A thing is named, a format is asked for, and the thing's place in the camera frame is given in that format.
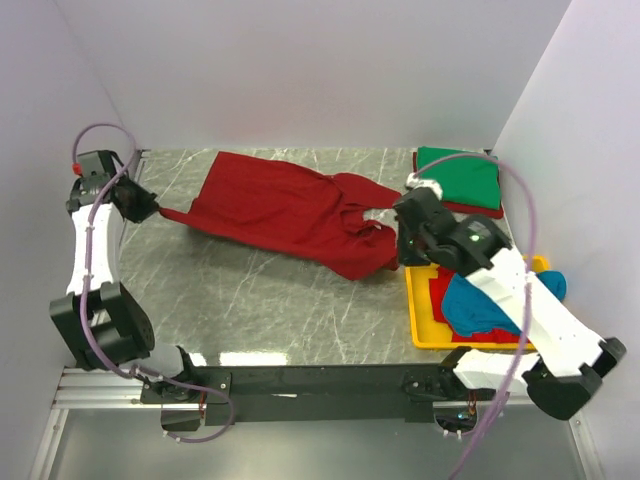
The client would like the dark red t-shirt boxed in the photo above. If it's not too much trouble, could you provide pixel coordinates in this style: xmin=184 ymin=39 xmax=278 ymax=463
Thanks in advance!
xmin=159 ymin=152 xmax=400 ymax=281

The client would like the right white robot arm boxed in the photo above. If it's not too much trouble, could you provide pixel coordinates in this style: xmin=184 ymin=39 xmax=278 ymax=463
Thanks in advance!
xmin=393 ymin=187 xmax=626 ymax=420

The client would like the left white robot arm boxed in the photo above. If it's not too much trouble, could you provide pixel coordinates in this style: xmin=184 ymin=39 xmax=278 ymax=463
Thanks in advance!
xmin=49 ymin=150 xmax=200 ymax=402

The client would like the folded red t-shirt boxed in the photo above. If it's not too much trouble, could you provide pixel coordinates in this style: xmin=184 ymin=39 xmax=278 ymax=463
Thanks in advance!
xmin=411 ymin=152 xmax=505 ymax=221

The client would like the bright red t-shirt in bin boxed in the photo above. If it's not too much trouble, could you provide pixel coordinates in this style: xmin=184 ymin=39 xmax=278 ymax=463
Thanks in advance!
xmin=428 ymin=264 xmax=536 ymax=346

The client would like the folded green t-shirt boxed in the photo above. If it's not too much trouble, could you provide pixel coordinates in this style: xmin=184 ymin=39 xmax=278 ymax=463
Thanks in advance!
xmin=416 ymin=146 xmax=502 ymax=211

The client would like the blue t-shirt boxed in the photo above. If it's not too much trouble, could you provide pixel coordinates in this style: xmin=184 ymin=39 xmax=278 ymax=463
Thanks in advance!
xmin=439 ymin=269 xmax=569 ymax=339

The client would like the yellow plastic bin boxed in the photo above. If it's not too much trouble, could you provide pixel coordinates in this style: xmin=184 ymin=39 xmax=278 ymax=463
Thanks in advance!
xmin=403 ymin=254 xmax=551 ymax=350

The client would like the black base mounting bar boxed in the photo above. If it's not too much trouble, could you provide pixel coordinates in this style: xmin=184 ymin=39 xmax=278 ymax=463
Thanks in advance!
xmin=139 ymin=364 xmax=481 ymax=434

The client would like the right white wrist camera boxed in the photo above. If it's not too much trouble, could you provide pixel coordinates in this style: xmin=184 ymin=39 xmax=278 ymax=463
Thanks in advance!
xmin=405 ymin=173 xmax=443 ymax=200

